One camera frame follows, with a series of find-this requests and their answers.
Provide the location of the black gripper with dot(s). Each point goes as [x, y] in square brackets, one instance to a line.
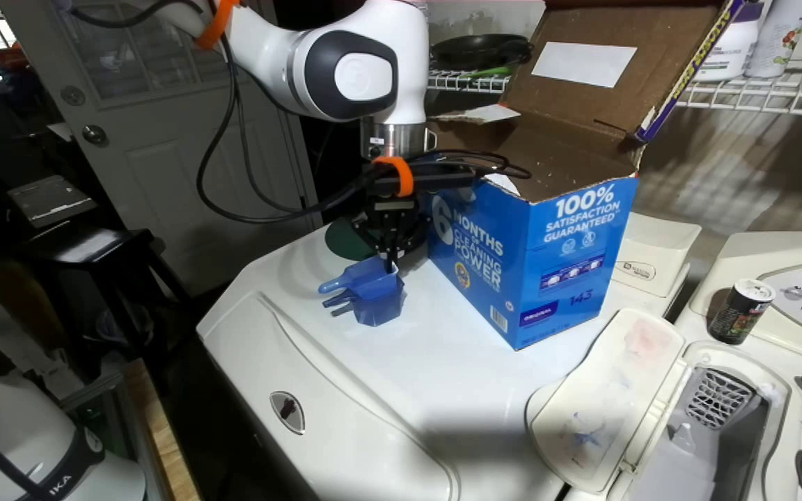
[392, 214]

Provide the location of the light blue measuring cup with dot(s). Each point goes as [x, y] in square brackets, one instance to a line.
[378, 282]
[382, 320]

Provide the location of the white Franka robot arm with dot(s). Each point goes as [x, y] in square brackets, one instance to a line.
[364, 75]

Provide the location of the dark green round lid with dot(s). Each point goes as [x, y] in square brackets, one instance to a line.
[340, 244]

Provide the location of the white washing machine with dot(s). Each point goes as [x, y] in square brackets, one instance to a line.
[401, 400]

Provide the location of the blue cardboard box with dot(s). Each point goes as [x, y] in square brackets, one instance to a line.
[542, 251]

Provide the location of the black frying pan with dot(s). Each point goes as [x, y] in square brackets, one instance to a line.
[479, 52]

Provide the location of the white lint trap lid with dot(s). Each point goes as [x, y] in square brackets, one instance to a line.
[605, 400]

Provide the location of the grey door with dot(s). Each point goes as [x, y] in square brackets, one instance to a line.
[159, 140]

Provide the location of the light wooden plank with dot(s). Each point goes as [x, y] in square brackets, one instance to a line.
[159, 435]

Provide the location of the black stand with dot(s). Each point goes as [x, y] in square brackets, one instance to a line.
[85, 251]

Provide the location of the dark drink can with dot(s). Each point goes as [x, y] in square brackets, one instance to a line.
[740, 311]

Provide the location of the white dryer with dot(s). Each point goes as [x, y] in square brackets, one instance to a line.
[793, 281]

